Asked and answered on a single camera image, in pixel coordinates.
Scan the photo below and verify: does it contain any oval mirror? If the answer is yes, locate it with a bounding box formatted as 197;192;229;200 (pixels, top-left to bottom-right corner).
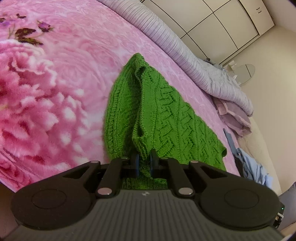
234;64;255;85

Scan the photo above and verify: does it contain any light blue clothing pile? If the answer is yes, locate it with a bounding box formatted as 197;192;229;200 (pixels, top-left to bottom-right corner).
236;148;273;189

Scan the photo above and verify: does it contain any lilac ribbed duvet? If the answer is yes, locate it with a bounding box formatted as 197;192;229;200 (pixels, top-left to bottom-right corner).
100;1;254;116

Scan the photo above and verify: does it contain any mauve pillow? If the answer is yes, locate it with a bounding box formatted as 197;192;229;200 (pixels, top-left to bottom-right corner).
212;97;251;137

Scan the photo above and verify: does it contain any green knitted sweater vest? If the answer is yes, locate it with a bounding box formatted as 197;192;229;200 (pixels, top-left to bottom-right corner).
104;53;227;190

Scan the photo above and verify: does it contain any cream wardrobe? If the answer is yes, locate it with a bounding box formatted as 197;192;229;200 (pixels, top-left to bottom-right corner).
142;0;274;64

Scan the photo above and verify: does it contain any pink floral fleece blanket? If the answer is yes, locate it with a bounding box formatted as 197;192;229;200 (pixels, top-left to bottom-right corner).
1;1;227;192

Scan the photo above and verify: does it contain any dark blue garment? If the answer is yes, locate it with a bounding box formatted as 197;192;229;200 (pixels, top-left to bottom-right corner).
223;128;243;177

